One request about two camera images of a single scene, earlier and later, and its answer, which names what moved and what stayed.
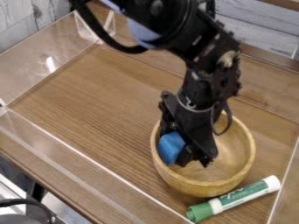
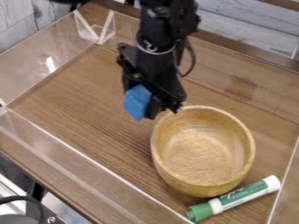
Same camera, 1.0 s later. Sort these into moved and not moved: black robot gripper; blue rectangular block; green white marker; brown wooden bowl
Moved: black robot gripper; blue rectangular block
Not moved: green white marker; brown wooden bowl
